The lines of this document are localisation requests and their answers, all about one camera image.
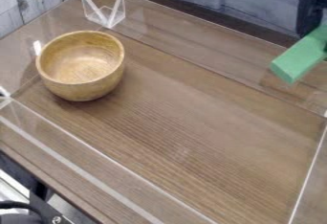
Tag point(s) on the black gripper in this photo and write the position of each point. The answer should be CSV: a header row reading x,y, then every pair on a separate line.
x,y
309,17

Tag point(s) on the green rectangular block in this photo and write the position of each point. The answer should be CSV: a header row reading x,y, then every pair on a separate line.
x,y
302,56

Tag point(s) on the wooden bowl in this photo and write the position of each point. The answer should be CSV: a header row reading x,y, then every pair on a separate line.
x,y
82,65

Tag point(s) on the clear acrylic corner bracket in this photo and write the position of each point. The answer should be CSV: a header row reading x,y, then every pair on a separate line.
x,y
104,15

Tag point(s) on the black metal bracket with screw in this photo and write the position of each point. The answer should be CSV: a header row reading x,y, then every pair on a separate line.
x,y
52,216

